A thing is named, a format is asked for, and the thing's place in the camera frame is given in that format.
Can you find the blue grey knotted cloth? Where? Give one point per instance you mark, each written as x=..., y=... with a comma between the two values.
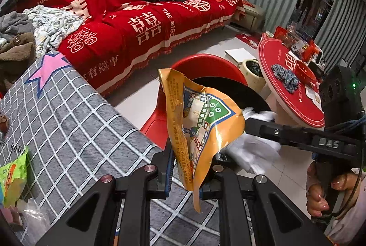
x=286, y=78

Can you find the beige leather armchair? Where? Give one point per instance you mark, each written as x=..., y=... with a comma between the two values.
x=248, y=14

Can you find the hanging dark clothes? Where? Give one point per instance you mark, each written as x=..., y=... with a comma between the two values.
x=308, y=8

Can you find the pile of blankets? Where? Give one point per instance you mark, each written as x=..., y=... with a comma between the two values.
x=54, y=25

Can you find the red bowl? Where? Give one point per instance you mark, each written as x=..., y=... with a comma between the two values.
x=306, y=72

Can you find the red plastic chair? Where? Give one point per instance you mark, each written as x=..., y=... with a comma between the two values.
x=160, y=123

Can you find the person's right hand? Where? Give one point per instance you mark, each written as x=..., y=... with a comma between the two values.
x=317, y=197

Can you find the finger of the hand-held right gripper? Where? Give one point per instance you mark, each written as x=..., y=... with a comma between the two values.
x=276, y=133

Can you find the grey blanket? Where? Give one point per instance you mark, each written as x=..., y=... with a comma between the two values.
x=14, y=25

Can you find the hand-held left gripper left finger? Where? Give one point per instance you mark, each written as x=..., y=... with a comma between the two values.
x=169, y=174

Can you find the red covered sofa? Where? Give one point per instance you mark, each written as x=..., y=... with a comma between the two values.
x=120, y=5

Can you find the yellow snack wrapper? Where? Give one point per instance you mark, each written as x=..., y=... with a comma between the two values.
x=200, y=131

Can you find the green snack packet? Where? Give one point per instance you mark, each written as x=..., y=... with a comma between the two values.
x=14, y=177

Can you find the white flat box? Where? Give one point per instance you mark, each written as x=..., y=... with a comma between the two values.
x=240, y=56

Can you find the beige round bucket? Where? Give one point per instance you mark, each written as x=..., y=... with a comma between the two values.
x=253, y=74

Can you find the round red table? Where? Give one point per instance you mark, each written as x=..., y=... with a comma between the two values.
x=288, y=108

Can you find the clear plastic bag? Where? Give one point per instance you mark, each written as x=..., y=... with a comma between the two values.
x=34, y=217

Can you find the small red box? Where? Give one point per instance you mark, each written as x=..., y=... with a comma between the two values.
x=279, y=32

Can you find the black trash bin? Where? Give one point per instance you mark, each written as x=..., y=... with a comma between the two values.
x=228, y=85

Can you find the glass jar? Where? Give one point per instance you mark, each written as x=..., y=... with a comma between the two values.
x=290, y=34

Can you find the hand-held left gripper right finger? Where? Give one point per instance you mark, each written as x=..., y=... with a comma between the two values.
x=217, y=177

